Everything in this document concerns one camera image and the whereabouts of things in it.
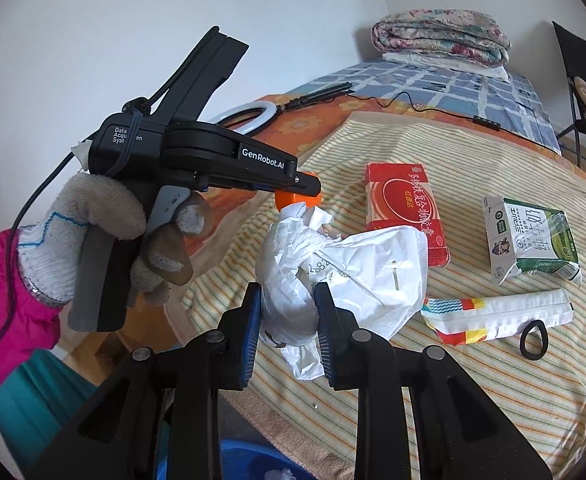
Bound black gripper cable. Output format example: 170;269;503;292
0;152;78;366

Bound black cable with remote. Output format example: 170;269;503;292
345;91;564;151

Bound folded floral quilt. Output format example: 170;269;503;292
371;8;511;66

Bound green white milk carton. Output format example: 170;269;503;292
482;195;583;286

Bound black folding chair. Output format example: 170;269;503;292
552;21;586;168

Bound black tripod stand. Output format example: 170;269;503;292
280;82;356;111

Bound orange plastic cap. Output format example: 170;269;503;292
274;172;322;211

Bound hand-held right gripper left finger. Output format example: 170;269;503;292
33;282;264;480

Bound person's teal trousers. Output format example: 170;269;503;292
0;347;98;466

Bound striped yellow towel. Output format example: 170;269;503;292
180;110;586;480

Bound white ring light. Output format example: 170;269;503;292
208;100;280;136

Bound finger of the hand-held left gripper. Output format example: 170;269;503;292
208;170;322;197

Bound blue plastic basket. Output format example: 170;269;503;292
155;437;319;480

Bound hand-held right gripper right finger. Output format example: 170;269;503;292
313;281;554;480

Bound peach blanket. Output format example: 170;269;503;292
218;387;359;480

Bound colourful tissue packet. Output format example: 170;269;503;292
419;287;574;348

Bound blue checked bed sheet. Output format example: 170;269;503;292
305;60;561;156

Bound white plastic bag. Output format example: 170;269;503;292
256;201;430;382

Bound red cardboard box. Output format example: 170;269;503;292
364;162;451;267

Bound person's left forearm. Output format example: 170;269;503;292
0;227;66;403

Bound black hair tie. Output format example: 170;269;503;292
519;319;548;361

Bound person's left hand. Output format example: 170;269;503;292
17;172;209;306

